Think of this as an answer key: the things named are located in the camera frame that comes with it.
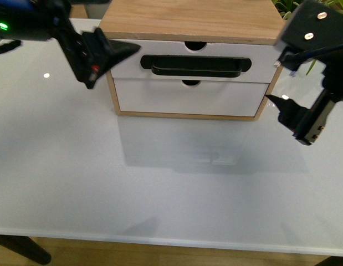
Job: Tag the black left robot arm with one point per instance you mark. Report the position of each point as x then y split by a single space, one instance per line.
26 20

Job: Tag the green potted plant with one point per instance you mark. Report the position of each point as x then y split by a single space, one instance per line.
301 16

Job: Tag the wooden drawer cabinet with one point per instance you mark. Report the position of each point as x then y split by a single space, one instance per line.
231 22

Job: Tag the white lower drawer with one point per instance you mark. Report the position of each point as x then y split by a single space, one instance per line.
174 97

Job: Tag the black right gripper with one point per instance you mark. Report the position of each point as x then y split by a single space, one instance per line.
306 124

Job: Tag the white front top drawer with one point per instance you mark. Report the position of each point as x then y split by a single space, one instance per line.
262 57

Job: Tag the dark table leg right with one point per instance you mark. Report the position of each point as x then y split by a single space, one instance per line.
331 261

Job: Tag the dark table leg left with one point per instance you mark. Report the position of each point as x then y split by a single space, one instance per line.
26 247

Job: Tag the black metal drawer handle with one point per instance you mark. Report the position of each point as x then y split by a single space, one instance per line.
202 66

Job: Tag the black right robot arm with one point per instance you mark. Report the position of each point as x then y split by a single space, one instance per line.
333 79

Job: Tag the white drawer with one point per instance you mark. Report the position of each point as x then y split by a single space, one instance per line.
174 97
262 57

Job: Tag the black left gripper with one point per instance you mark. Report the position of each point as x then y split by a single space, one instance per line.
89 54

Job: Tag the dark table leg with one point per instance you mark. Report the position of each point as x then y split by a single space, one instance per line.
331 261
26 247

